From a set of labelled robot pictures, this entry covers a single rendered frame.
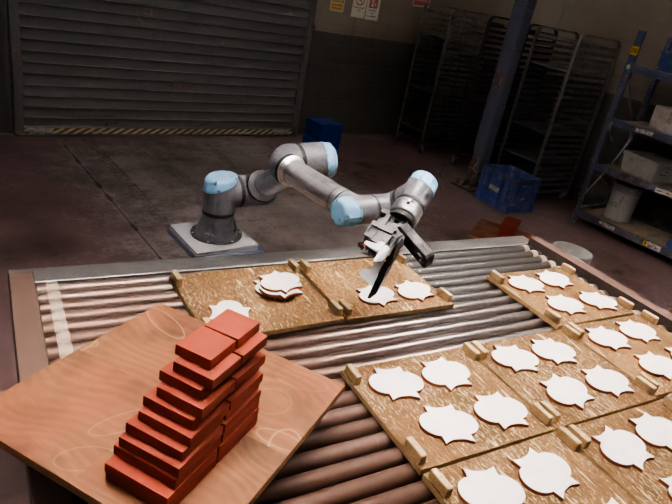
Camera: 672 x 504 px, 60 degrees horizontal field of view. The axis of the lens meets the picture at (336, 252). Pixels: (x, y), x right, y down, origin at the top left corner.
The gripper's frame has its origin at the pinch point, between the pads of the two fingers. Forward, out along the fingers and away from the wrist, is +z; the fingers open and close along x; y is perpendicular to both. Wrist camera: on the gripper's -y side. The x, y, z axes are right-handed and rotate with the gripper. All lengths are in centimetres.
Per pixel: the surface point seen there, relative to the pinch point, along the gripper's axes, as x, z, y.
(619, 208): -327, -408, -109
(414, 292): -51, -36, -3
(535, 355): -43, -28, -43
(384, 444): -19.7, 24.9, -16.7
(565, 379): -38, -21, -52
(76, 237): -202, -63, 228
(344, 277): -52, -30, 20
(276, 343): -31.1, 10.5, 20.7
